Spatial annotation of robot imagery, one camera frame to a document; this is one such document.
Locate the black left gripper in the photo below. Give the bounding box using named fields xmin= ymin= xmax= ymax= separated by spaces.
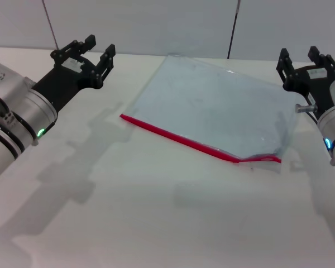
xmin=32 ymin=33 xmax=117 ymax=113

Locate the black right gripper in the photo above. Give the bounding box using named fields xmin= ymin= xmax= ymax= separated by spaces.
xmin=276 ymin=46 xmax=335 ymax=119

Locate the clear red-zip document bag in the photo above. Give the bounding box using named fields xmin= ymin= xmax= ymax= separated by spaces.
xmin=119 ymin=54 xmax=302 ymax=174

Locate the silver metal bolt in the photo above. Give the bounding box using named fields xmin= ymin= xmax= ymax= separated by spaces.
xmin=295 ymin=103 xmax=316 ymax=113

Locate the thin grey vertical rod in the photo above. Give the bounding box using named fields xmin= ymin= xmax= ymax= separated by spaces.
xmin=42 ymin=0 xmax=59 ymax=50

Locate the black vertical pole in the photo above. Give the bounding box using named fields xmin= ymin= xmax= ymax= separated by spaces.
xmin=227 ymin=0 xmax=242 ymax=59

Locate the silver vented left wrist box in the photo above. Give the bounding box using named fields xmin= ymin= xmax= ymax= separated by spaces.
xmin=0 ymin=58 xmax=37 ymax=118

